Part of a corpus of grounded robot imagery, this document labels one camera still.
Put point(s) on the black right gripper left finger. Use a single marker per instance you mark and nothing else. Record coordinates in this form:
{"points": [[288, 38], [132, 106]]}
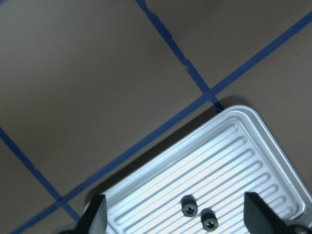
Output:
{"points": [[94, 219]]}

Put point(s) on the small black bearing gear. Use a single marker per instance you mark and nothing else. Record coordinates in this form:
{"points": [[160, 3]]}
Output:
{"points": [[189, 206]]}

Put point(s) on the ribbed metal tray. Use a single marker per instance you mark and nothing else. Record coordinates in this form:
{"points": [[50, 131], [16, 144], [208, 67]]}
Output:
{"points": [[217, 163]]}

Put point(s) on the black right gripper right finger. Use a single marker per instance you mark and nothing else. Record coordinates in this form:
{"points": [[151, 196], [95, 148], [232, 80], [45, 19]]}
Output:
{"points": [[259, 218]]}

